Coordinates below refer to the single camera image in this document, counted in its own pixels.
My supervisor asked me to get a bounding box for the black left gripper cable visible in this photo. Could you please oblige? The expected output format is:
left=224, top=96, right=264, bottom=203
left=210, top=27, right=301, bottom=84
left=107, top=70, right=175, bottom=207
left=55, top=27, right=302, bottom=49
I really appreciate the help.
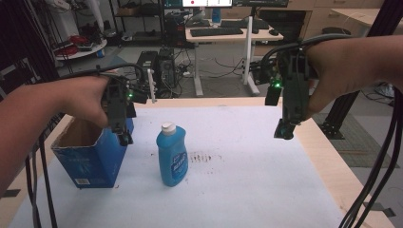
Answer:
left=24, top=63, right=146, bottom=228

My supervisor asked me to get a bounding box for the person's right hand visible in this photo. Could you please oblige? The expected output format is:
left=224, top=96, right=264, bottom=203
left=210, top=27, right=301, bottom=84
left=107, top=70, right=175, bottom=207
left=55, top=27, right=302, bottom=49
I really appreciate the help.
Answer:
left=304, top=38, right=378, bottom=122

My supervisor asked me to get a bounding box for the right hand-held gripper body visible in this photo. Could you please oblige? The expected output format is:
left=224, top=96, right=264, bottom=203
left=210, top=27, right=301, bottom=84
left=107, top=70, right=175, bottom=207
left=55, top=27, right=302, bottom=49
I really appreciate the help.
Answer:
left=253, top=47, right=317, bottom=141

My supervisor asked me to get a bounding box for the black computer tower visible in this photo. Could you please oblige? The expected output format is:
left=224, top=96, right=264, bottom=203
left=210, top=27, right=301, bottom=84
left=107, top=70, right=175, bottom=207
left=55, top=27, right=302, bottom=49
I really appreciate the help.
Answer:
left=136, top=47, right=179, bottom=99

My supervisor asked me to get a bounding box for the white standing desk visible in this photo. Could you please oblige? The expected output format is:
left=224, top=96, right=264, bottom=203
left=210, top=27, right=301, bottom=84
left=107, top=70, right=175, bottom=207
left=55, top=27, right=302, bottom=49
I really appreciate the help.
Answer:
left=184, top=15, right=284, bottom=98

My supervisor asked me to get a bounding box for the person's left hand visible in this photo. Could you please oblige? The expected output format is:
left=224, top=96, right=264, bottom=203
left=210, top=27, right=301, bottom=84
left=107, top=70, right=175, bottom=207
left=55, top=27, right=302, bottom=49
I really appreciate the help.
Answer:
left=58, top=69, right=119, bottom=128

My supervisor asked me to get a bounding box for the red cable coil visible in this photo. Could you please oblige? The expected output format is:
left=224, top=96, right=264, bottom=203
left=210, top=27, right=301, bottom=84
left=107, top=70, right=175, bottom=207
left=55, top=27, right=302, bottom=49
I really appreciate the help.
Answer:
left=56, top=35, right=91, bottom=57

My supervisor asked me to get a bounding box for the round white table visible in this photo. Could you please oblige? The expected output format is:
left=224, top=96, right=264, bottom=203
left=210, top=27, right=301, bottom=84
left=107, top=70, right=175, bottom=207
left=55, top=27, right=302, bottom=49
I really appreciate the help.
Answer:
left=54, top=38, right=108, bottom=62

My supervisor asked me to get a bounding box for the blue bottle with white cap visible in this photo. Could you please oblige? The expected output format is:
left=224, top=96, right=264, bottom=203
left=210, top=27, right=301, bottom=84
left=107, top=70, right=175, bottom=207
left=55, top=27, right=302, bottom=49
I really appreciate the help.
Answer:
left=155, top=122, right=189, bottom=188

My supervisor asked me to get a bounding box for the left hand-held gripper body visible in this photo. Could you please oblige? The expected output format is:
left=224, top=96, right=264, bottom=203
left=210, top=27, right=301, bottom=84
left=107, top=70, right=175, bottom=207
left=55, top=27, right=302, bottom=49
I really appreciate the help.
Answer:
left=100, top=73, right=138, bottom=147

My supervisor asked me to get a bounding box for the black keyboard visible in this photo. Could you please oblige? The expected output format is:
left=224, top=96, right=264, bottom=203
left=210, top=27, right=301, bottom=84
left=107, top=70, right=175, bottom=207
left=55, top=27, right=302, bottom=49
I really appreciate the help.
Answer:
left=220, top=19, right=270, bottom=30
left=189, top=27, right=244, bottom=38

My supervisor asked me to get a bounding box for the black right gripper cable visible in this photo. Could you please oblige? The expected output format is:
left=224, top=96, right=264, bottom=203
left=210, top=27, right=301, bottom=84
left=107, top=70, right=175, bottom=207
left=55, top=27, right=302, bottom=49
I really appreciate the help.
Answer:
left=259, top=33, right=403, bottom=228

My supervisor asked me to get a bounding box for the wooden cabinet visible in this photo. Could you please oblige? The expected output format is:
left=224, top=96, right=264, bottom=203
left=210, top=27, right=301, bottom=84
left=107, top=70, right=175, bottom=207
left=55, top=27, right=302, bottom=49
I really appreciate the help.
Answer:
left=286, top=0, right=386, bottom=41

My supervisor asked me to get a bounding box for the black metal stand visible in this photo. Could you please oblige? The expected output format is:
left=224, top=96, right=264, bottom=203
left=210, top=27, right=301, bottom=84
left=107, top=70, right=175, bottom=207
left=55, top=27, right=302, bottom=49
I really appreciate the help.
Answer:
left=318, top=0, right=403, bottom=141

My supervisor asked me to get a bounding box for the white table mat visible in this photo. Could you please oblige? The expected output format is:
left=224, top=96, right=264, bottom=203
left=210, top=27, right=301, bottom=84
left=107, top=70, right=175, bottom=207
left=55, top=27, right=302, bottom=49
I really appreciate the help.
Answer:
left=8, top=104, right=345, bottom=228

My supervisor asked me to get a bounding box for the dark computer monitor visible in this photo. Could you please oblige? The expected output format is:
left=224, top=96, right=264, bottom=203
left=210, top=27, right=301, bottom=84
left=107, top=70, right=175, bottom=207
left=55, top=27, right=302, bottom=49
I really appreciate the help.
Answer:
left=232, top=0, right=290, bottom=9

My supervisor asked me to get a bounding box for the blue cardboard box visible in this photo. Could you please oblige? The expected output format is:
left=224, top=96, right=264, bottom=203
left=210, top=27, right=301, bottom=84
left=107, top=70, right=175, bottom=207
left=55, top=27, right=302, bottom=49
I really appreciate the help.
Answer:
left=50, top=115, right=135, bottom=190

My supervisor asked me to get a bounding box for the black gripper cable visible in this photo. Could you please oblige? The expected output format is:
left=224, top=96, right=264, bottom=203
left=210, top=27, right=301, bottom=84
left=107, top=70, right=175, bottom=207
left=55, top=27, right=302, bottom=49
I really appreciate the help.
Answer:
left=259, top=33, right=403, bottom=228
left=24, top=63, right=146, bottom=228

